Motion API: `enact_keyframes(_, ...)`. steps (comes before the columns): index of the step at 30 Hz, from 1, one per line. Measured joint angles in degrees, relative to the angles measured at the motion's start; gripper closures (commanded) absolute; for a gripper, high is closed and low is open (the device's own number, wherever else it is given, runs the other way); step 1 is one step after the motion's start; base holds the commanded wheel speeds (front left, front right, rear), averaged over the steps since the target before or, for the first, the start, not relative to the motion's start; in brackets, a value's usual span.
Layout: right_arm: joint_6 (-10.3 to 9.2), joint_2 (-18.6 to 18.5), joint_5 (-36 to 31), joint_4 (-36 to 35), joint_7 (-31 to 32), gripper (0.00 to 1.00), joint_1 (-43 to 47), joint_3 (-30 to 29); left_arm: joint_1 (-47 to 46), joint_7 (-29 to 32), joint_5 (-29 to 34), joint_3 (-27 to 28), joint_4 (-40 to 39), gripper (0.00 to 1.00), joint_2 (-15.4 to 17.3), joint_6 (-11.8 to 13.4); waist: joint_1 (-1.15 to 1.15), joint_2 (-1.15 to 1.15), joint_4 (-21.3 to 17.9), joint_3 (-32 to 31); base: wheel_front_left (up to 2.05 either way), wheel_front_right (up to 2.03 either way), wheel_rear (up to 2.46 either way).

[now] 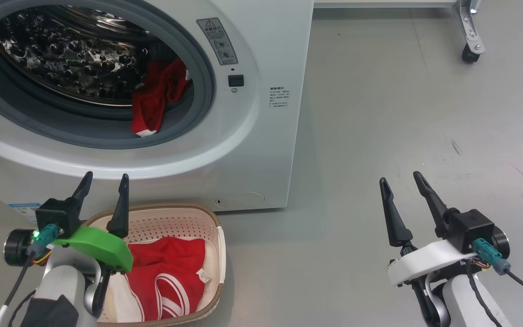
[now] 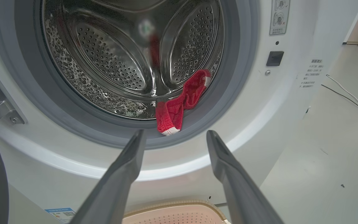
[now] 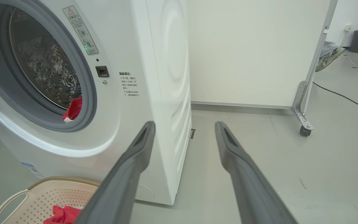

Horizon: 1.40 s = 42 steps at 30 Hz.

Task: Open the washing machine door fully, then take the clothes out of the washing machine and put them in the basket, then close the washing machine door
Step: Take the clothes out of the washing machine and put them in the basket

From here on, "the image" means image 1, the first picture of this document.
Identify round drain filter cover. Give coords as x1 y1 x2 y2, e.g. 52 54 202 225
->
215 191 266 211

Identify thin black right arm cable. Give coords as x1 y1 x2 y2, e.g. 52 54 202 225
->
466 261 503 327

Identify right camera cable teal connector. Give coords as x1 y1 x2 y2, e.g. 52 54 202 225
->
473 238 523 304

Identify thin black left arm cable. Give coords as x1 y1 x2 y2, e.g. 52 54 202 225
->
7 291 37 327

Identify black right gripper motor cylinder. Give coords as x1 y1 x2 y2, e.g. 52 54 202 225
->
491 226 511 259

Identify cream perforated laundry basket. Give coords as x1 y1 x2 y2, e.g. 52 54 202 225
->
82 203 227 327

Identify shiny steel washer drum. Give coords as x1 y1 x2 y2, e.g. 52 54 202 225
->
0 5 171 108

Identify grey metal table leg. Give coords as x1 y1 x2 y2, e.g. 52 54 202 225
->
452 0 486 54

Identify red garment curved white stripes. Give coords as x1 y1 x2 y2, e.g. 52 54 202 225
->
125 236 207 322

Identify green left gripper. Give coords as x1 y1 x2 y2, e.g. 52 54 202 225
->
53 171 133 273

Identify black caster wheel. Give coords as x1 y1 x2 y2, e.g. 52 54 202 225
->
462 44 480 64

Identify grey warning sticker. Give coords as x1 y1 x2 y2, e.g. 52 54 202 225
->
197 17 239 66

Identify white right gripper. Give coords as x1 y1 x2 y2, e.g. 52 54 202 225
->
379 171 478 287

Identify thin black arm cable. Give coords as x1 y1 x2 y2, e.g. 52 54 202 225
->
466 261 503 327
7 291 37 327

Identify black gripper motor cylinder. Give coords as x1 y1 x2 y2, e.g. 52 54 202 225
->
491 226 511 259
4 228 36 267

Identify blue energy label sticker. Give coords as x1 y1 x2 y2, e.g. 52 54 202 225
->
8 203 42 223

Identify camera cable teal connector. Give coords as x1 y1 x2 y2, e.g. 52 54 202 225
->
0 223 60 327
473 238 523 304

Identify white table board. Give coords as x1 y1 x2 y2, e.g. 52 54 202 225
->
314 0 457 9

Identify grey text notice sticker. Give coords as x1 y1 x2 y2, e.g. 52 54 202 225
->
269 86 290 109

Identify left camera cable teal connector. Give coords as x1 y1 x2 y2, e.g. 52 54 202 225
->
0 223 60 327

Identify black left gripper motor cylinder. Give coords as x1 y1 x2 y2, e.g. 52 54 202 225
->
4 228 36 267

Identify white front-load washing machine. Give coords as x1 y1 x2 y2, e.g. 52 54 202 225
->
0 0 315 223

